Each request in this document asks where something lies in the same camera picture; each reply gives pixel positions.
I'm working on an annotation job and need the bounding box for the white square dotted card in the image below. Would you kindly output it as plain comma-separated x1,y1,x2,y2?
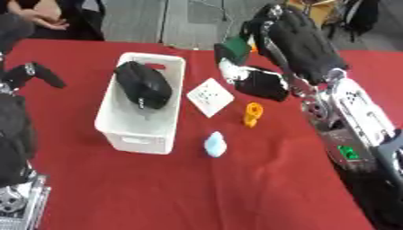
185,77,237,119

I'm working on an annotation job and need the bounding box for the yellow chair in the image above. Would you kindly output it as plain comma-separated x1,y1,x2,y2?
286,0,340,26

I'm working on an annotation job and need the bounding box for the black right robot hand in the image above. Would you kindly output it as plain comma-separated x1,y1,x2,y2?
217,3,350,102

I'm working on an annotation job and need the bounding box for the person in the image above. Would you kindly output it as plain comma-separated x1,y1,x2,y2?
0,0,107,41

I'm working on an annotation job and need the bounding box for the black bag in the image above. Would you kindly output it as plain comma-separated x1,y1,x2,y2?
338,0,383,35

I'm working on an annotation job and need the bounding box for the orange toy figure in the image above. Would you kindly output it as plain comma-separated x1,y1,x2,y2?
240,102,264,129

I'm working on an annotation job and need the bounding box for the white plastic box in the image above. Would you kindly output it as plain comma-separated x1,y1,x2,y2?
93,51,188,155

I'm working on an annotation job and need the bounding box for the black stand pole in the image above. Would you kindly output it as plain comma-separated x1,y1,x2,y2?
156,0,174,45

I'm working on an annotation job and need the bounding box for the green block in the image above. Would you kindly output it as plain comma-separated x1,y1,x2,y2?
212,35,255,66

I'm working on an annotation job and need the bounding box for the person's hand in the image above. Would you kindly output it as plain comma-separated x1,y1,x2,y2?
30,11,71,31

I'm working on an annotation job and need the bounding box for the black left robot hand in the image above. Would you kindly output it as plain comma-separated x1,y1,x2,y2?
0,61,68,187

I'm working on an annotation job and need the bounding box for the light blue white soft toy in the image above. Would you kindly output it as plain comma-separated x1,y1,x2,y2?
202,130,230,158

